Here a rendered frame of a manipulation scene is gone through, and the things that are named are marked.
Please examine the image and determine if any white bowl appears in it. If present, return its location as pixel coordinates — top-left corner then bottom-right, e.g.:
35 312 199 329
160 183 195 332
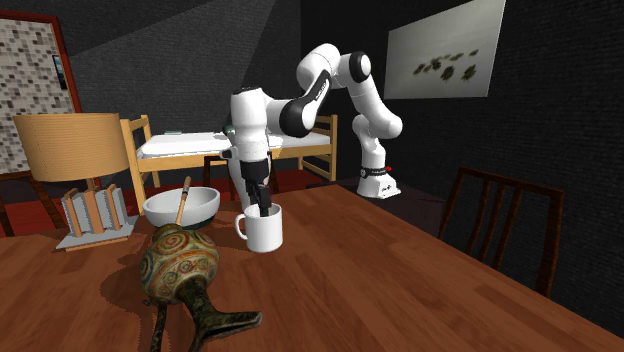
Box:
142 186 222 231

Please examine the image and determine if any wooden frame bed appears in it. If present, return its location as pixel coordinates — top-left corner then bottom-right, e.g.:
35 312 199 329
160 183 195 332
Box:
120 114 339 216

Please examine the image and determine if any beige shade table lamp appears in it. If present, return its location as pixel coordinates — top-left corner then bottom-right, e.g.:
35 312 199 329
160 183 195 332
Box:
12 112 140 253

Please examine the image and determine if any pale wall picture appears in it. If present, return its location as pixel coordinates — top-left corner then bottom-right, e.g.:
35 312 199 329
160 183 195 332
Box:
383 0 507 101

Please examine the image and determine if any wooden stick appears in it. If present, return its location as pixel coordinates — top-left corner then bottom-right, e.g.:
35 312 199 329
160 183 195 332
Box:
175 176 193 227

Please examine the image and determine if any dark wooden chair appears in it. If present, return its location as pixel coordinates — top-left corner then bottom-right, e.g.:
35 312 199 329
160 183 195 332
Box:
437 166 567 299

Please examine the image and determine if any white mug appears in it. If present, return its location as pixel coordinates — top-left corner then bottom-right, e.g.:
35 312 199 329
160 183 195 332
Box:
234 202 284 254

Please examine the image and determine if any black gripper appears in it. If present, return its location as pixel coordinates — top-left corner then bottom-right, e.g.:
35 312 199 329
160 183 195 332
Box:
239 159 272 218

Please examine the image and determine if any red framed mosaic panel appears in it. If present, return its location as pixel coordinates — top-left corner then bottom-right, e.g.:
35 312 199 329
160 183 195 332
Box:
0 9 84 183

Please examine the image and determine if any ornate patterned vase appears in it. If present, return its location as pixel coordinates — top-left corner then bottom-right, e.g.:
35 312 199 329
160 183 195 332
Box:
139 223 263 352

